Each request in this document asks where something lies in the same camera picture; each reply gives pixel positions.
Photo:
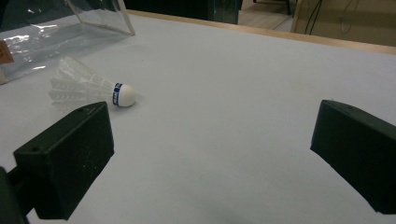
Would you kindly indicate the clear plastic bag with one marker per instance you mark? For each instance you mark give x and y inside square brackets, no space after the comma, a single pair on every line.
[46,34]

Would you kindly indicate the white feather shuttlecock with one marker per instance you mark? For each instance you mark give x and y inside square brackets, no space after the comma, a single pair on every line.
[93,88]

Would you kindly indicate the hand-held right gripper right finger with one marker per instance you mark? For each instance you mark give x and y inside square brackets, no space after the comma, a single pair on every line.
[358,149]

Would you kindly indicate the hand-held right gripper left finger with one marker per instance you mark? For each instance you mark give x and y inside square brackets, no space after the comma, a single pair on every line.
[67,158]

